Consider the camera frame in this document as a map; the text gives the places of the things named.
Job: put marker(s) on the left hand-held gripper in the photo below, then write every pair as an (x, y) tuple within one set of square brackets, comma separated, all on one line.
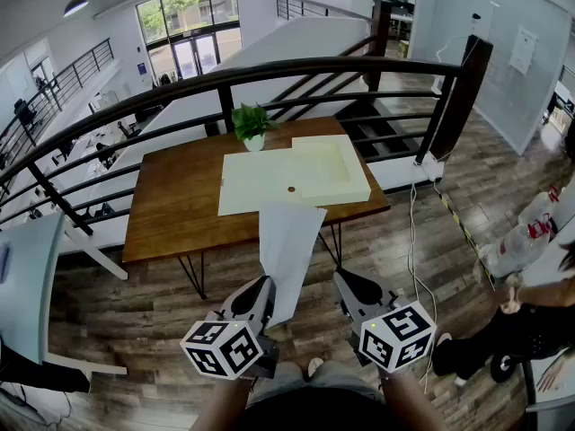
[(211, 348)]

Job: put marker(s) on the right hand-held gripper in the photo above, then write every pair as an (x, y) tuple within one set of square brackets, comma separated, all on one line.
[(400, 335)]

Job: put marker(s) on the white A4 paper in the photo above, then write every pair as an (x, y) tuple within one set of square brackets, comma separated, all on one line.
[(287, 240)]

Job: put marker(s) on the cream yellow mat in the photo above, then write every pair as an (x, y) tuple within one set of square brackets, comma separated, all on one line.
[(251, 182)]

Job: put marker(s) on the person's right forearm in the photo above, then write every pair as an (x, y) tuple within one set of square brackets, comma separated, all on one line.
[(409, 404)]

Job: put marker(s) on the person's left forearm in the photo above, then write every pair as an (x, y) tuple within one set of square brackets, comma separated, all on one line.
[(220, 404)]

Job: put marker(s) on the black hairpin table leg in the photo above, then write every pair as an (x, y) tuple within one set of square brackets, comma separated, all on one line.
[(200, 276), (337, 245)]

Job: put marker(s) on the person's foot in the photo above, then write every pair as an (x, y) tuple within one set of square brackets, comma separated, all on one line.
[(315, 366)]

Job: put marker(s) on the person's denim shorts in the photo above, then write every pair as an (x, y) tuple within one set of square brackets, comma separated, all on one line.
[(287, 382)]

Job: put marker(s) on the person's black shirt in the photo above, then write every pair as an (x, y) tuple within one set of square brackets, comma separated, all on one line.
[(314, 416)]

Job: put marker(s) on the yellow black floor tape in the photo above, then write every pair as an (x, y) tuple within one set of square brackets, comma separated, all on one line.
[(462, 231)]

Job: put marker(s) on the white power strip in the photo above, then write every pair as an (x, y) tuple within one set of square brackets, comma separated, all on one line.
[(431, 166)]

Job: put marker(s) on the black round stand base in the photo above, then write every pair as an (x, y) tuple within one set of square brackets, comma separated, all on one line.
[(501, 366)]

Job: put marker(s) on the green potted plant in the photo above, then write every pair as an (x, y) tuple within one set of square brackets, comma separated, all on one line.
[(250, 121)]

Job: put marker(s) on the black metal railing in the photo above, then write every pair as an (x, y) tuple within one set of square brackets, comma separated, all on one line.
[(269, 68)]

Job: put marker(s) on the light blue panel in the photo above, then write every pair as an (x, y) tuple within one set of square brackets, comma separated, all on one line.
[(27, 285)]

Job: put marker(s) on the glass entrance doors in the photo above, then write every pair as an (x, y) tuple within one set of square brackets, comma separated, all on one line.
[(193, 52)]

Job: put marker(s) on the black balcony railing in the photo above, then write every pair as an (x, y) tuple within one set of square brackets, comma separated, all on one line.
[(67, 76), (310, 3)]

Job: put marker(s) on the white paper notice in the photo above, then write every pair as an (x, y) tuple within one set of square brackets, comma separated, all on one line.
[(523, 50)]

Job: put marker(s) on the dome pendant lamp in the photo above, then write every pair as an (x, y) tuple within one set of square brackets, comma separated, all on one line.
[(75, 6)]

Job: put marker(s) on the white frame beam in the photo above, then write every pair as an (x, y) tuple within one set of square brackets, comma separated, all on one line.
[(85, 363)]

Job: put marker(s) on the dark wooden post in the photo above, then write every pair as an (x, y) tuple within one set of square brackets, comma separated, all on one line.
[(379, 43), (467, 97)]

